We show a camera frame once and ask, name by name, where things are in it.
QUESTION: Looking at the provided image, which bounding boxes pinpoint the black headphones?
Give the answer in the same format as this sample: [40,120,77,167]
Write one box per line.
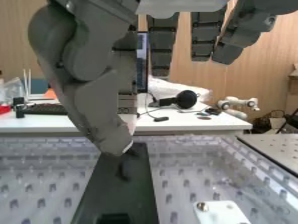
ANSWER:
[158,89,199,110]

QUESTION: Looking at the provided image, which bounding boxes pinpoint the small black stand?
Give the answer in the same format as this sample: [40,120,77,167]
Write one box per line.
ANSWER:
[12,96,26,120]

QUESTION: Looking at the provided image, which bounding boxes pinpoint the clear box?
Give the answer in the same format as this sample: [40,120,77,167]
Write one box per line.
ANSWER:
[0,134,298,224]

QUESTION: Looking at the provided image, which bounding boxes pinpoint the red tray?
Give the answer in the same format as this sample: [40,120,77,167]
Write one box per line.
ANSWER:
[0,103,13,115]

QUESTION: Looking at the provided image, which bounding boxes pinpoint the computer screen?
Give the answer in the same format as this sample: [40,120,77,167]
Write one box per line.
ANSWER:
[134,31,150,95]

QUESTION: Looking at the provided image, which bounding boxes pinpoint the small white jointed device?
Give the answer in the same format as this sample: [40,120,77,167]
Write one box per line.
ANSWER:
[215,96,262,120]

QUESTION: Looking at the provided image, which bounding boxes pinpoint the black plate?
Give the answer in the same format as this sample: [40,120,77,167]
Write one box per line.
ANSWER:
[69,142,161,224]

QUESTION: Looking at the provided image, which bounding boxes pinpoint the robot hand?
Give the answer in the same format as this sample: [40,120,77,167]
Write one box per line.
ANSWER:
[26,0,298,158]

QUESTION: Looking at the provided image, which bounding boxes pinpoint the black keyboard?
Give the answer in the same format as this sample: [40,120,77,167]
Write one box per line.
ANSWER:
[24,102,69,116]

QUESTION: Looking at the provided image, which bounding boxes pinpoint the small white square board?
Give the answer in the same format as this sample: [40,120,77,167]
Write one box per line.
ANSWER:
[191,199,252,224]

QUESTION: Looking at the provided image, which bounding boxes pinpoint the white desk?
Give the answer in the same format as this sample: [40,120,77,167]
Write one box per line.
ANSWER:
[0,96,254,137]

